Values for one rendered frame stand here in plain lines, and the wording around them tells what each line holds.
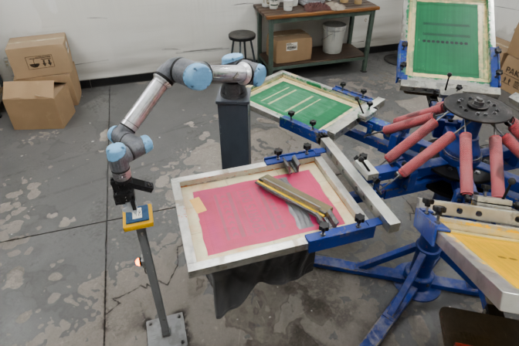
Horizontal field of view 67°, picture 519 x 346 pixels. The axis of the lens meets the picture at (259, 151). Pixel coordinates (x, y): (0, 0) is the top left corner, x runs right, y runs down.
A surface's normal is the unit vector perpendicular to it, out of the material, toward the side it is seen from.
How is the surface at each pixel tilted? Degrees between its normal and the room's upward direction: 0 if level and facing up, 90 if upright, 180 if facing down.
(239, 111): 90
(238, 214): 0
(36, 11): 90
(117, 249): 0
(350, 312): 0
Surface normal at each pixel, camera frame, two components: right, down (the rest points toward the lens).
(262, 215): 0.00, -0.82
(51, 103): 0.05, 0.57
